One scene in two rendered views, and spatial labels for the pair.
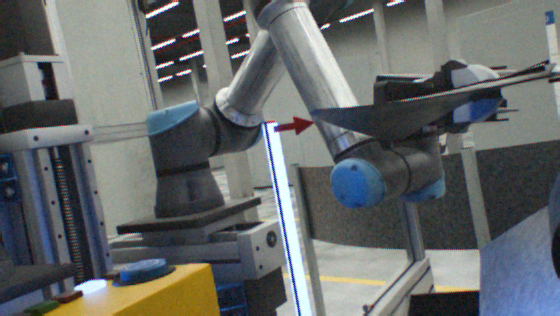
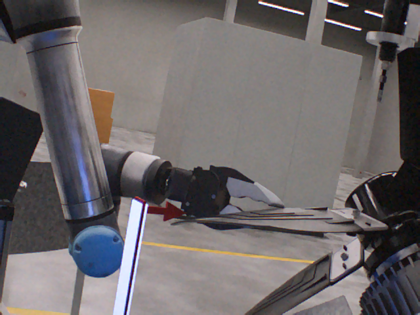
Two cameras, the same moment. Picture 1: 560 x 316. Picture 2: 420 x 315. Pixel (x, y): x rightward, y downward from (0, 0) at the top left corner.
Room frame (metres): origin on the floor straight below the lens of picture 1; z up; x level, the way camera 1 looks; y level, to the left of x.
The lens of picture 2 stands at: (0.33, 0.60, 1.31)
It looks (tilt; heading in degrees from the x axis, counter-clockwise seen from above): 4 degrees down; 298
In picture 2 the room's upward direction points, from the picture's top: 11 degrees clockwise
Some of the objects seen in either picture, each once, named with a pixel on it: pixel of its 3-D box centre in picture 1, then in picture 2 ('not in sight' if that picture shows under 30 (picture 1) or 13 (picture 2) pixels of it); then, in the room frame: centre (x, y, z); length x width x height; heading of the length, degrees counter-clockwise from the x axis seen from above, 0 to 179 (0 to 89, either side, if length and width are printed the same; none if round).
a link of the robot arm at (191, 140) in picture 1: (179, 134); not in sight; (1.25, 0.21, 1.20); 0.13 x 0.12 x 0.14; 132
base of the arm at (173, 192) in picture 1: (186, 187); not in sight; (1.25, 0.21, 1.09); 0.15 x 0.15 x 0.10
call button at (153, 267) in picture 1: (143, 272); not in sight; (0.52, 0.14, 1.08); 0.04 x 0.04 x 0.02
